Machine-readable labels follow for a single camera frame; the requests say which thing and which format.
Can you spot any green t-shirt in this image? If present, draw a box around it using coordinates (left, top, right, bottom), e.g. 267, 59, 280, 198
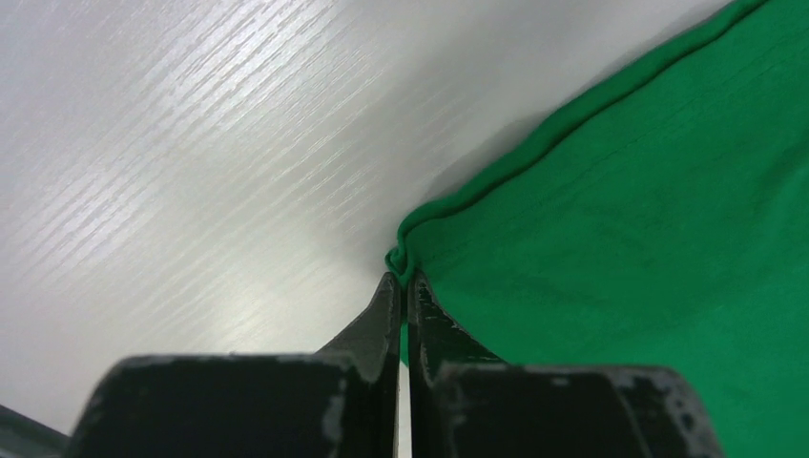
385, 0, 808, 457

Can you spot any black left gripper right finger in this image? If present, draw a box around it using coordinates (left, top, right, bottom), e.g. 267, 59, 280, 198
407, 273, 724, 457

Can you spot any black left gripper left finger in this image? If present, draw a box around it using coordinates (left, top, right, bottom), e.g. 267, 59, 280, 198
67, 274, 401, 457

